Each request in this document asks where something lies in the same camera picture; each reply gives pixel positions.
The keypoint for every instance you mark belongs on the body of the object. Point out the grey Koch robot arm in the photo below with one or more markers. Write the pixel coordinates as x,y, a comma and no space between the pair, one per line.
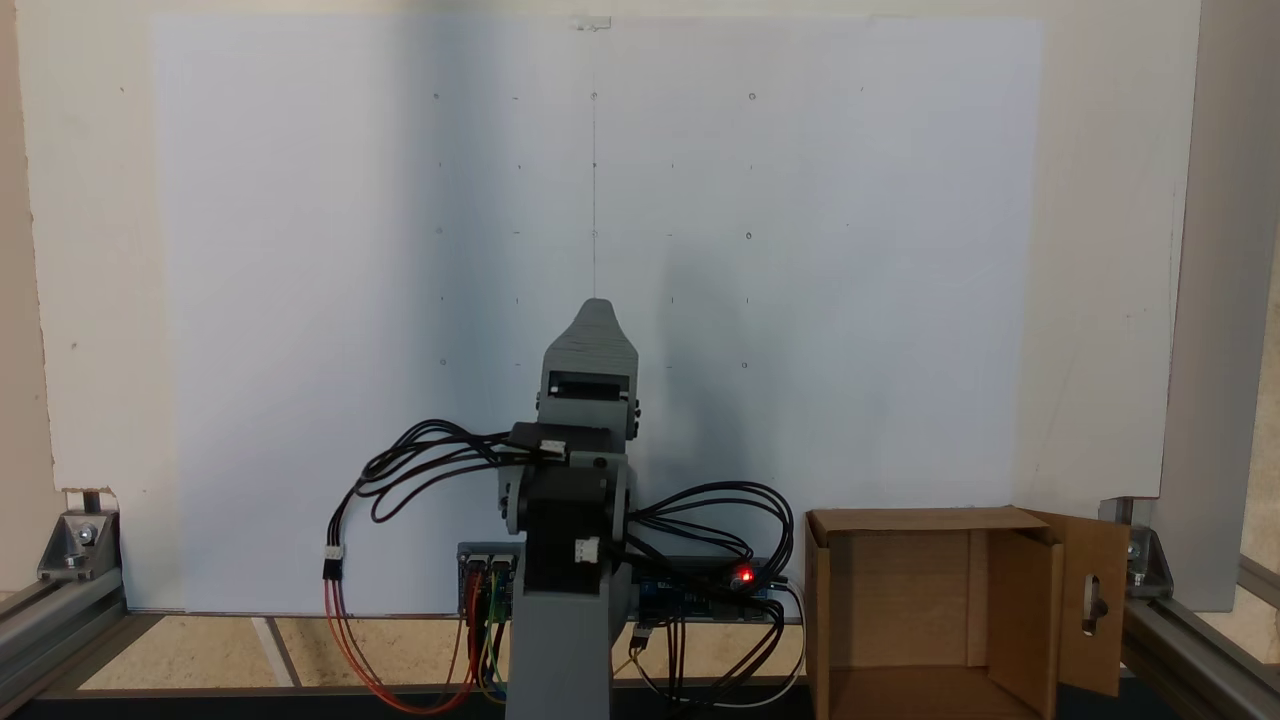
570,640

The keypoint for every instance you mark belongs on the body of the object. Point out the aluminium frame post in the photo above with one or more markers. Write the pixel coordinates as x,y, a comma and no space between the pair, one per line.
1220,300

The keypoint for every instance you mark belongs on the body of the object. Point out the aluminium frame rail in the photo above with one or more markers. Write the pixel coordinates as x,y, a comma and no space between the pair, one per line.
55,625
1200,650

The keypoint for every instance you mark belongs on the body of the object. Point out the clear tape piece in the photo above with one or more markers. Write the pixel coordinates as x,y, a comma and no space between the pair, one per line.
592,22

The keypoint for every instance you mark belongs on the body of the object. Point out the metal corner bracket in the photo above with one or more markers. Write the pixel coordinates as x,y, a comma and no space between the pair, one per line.
75,545
1140,560

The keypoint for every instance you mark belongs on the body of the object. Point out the blue circuit board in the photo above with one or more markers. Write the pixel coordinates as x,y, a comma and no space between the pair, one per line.
700,600

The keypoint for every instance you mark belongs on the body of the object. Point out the brown cardboard box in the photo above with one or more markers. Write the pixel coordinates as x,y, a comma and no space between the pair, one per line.
900,610

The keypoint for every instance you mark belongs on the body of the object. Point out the white paper sheet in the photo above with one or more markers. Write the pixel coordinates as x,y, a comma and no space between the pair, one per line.
300,300

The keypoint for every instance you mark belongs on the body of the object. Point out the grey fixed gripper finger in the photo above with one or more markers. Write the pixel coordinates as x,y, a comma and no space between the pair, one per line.
592,340

